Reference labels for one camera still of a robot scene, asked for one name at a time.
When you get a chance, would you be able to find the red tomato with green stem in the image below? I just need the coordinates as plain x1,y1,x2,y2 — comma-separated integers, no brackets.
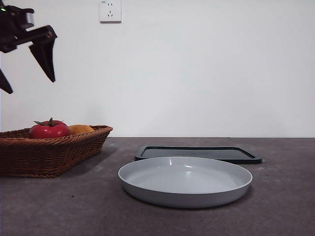
29,117,70,139

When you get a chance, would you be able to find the orange round fruit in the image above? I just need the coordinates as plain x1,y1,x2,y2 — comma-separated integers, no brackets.
67,124,95,135

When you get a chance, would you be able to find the brown woven wicker basket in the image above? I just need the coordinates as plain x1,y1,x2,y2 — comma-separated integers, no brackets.
0,125,114,178

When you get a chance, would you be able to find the grey round plate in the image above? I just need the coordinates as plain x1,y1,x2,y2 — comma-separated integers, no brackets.
118,156,253,209

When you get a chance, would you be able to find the black rectangular tray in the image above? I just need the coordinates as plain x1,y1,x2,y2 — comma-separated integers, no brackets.
134,145,262,165

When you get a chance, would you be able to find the white wall power socket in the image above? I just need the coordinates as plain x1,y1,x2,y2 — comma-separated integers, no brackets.
99,0,122,24

